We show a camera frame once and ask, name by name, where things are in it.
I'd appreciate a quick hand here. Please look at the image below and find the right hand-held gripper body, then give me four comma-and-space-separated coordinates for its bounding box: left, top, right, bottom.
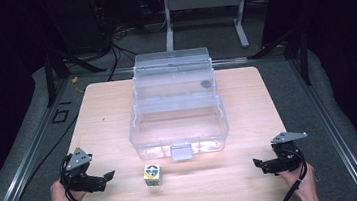
261, 129, 313, 177

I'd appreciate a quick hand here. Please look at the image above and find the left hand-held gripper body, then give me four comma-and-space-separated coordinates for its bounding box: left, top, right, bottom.
57, 144, 109, 196

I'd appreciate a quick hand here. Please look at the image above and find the colourful puzzle cube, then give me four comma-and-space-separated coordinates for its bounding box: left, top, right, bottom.
141, 163, 164, 189

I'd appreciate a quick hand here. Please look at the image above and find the clear plastic storage box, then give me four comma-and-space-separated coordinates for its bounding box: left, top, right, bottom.
120, 45, 234, 167

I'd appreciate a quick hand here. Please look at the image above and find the person's right hand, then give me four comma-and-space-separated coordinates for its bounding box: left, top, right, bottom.
278, 161, 321, 201

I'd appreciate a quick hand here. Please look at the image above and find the black metal stand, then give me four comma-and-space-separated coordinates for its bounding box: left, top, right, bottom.
42, 45, 111, 109
245, 24, 313, 91

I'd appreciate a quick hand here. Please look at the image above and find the dark cabinet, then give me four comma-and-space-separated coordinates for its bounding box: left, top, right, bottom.
49, 0, 114, 58

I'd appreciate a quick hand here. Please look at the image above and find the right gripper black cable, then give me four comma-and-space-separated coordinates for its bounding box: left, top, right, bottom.
261, 146, 312, 201

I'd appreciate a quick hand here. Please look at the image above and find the black floor cable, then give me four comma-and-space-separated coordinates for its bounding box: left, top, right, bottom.
0, 113, 89, 201

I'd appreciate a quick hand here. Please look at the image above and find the aluminium floor rail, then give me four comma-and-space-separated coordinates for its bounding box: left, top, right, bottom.
0, 77, 81, 201
62, 50, 297, 85
286, 51, 357, 201

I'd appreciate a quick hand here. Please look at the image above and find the bundle of black cables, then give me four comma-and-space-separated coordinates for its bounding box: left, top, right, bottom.
90, 18, 143, 84

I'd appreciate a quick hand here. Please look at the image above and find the white metal stand frame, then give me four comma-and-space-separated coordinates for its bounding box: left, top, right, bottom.
160, 0, 255, 57

